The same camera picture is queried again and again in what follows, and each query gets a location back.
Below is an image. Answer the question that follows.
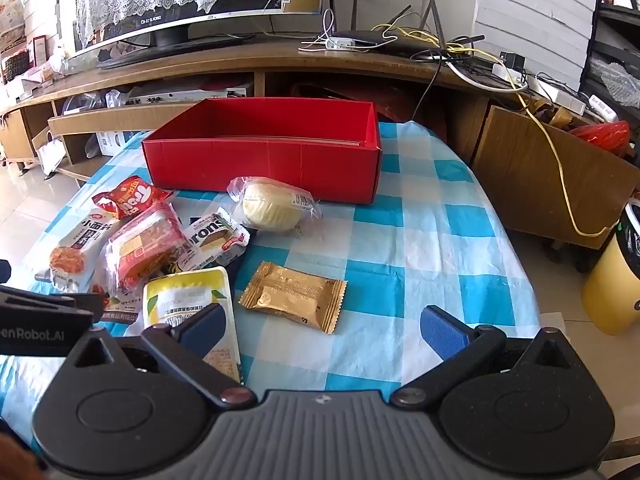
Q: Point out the clear plastic bag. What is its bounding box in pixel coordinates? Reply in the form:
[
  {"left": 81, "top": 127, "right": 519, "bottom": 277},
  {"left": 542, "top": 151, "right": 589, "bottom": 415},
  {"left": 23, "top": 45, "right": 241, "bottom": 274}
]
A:
[{"left": 64, "top": 88, "right": 124, "bottom": 112}]

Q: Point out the flat screen television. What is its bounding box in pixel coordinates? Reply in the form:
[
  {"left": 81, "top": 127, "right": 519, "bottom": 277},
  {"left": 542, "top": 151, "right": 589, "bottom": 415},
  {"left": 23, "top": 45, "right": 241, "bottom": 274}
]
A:
[{"left": 75, "top": 0, "right": 287, "bottom": 70}]

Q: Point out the thin white cable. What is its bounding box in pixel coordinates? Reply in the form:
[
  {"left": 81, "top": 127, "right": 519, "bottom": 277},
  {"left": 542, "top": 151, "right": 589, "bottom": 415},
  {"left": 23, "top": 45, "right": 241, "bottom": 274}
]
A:
[{"left": 299, "top": 9, "right": 352, "bottom": 54}]

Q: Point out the bubble wrap roll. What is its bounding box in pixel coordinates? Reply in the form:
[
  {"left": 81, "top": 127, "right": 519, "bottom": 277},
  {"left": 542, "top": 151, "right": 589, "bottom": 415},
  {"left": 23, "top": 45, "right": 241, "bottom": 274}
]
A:
[{"left": 589, "top": 56, "right": 640, "bottom": 94}]

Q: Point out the round pastry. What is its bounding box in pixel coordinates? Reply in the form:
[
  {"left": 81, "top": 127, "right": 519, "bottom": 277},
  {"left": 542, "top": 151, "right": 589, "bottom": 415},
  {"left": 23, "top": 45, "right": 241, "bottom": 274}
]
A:
[{"left": 227, "top": 176, "right": 323, "bottom": 233}]

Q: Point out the white wafer packet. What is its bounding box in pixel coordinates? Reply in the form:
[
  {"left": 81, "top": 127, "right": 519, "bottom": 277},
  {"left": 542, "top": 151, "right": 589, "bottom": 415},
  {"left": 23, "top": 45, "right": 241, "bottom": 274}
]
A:
[{"left": 181, "top": 210, "right": 251, "bottom": 271}]

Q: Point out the black cable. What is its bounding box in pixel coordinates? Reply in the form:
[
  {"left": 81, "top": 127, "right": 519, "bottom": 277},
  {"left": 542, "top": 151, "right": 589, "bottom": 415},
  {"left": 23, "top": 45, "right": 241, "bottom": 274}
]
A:
[{"left": 411, "top": 52, "right": 445, "bottom": 122}]

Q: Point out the white spicy strip packet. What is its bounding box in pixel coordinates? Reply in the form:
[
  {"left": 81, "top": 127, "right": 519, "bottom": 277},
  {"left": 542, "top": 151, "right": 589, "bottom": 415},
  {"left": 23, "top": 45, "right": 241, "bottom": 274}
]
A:
[{"left": 35, "top": 207, "right": 118, "bottom": 293}]

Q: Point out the red plastic bag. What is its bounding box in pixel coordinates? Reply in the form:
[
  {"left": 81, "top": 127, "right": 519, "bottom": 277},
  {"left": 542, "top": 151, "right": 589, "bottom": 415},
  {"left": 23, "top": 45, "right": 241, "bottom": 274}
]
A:
[{"left": 570, "top": 121, "right": 632, "bottom": 157}]

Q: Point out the yellow cable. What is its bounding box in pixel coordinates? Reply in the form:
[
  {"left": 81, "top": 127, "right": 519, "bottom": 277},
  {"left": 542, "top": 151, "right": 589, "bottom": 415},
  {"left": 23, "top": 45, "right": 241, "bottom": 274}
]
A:
[{"left": 372, "top": 0, "right": 618, "bottom": 238}]

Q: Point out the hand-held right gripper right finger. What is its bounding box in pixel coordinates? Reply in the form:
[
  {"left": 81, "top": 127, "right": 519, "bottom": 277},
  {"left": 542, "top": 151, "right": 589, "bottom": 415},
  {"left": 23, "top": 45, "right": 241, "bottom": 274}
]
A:
[{"left": 390, "top": 305, "right": 583, "bottom": 408}]

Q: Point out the gold foil snack packet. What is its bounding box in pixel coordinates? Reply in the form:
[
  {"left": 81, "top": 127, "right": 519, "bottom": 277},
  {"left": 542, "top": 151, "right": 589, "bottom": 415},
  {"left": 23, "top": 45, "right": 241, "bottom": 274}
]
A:
[{"left": 238, "top": 261, "right": 347, "bottom": 334}]

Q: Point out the silver disc player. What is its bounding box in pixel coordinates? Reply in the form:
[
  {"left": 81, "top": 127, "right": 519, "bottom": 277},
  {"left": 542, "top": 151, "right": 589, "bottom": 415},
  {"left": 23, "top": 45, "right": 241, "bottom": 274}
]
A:
[{"left": 122, "top": 85, "right": 249, "bottom": 107}]

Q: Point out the yellow white snack packet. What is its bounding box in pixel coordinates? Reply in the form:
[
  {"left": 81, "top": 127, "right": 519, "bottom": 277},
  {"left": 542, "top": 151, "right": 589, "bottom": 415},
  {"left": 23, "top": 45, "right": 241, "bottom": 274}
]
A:
[{"left": 142, "top": 266, "right": 242, "bottom": 386}]

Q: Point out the black basket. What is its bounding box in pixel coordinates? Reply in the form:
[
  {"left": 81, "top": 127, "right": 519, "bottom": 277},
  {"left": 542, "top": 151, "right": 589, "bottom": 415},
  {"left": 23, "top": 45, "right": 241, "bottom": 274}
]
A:
[{"left": 2, "top": 50, "right": 32, "bottom": 84}]

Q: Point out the black router with antennas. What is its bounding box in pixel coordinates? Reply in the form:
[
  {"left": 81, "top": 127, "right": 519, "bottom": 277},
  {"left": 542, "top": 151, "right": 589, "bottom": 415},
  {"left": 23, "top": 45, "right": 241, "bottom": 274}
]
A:
[{"left": 327, "top": 0, "right": 486, "bottom": 55}]

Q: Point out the white power strip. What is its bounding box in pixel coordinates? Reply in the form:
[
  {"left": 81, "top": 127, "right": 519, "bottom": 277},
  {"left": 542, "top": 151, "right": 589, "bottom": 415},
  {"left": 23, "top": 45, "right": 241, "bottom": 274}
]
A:
[
  {"left": 491, "top": 62, "right": 527, "bottom": 84},
  {"left": 534, "top": 77, "right": 587, "bottom": 114}
]

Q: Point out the red cardboard box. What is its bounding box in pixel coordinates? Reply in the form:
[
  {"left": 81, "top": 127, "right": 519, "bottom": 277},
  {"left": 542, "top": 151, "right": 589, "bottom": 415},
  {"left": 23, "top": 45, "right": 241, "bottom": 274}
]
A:
[{"left": 141, "top": 98, "right": 382, "bottom": 205}]

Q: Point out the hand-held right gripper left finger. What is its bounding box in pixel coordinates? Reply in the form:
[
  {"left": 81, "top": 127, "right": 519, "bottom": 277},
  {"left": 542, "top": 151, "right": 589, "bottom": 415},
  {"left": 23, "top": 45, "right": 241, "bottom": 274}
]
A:
[{"left": 62, "top": 304, "right": 257, "bottom": 408}]

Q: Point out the yellow bin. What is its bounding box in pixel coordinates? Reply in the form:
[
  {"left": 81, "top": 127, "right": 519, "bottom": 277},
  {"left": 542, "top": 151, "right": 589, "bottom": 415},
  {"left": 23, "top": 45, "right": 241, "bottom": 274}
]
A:
[{"left": 581, "top": 199, "right": 640, "bottom": 336}]

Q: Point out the red clear cake packet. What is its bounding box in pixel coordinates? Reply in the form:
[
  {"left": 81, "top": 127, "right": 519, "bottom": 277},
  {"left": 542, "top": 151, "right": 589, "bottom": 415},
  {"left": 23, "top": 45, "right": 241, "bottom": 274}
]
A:
[{"left": 104, "top": 201, "right": 188, "bottom": 293}]

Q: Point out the blue white checkered tablecloth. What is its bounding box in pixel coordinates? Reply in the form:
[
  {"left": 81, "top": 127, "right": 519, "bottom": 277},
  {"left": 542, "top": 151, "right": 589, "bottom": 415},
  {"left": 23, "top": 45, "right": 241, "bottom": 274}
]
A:
[{"left": 0, "top": 122, "right": 543, "bottom": 441}]

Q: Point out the stack of white boards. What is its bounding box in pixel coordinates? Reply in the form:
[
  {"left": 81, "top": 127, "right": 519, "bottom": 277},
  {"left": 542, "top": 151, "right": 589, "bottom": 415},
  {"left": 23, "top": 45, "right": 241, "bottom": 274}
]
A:
[{"left": 475, "top": 0, "right": 599, "bottom": 96}]

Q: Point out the black shelf rack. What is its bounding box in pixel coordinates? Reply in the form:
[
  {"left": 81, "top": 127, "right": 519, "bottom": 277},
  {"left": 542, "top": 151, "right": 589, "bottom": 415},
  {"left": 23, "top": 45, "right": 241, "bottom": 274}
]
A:
[{"left": 582, "top": 0, "right": 640, "bottom": 126}]

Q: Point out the white printed box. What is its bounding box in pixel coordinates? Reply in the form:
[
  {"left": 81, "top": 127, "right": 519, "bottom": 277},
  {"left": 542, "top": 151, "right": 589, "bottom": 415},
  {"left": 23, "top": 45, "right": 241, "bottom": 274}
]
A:
[{"left": 95, "top": 130, "right": 147, "bottom": 157}]

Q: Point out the red gummy packet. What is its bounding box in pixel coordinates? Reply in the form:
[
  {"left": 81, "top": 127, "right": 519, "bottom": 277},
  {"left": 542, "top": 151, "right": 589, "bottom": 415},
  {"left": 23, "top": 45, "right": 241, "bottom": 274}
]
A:
[{"left": 92, "top": 175, "right": 173, "bottom": 221}]

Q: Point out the thick white cable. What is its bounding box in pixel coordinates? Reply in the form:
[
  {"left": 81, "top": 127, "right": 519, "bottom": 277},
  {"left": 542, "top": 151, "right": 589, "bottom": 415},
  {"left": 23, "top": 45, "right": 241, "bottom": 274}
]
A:
[{"left": 446, "top": 54, "right": 532, "bottom": 94}]

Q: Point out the wooden television cabinet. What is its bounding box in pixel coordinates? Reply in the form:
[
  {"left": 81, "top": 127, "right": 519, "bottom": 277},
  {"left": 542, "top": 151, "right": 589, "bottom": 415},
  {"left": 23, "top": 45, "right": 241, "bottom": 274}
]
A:
[{"left": 0, "top": 35, "right": 531, "bottom": 186}]

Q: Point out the white dark-edged snack packet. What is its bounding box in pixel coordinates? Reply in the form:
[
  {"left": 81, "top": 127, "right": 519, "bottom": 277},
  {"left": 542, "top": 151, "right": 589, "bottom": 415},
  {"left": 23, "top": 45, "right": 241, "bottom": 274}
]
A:
[{"left": 91, "top": 284, "right": 147, "bottom": 324}]

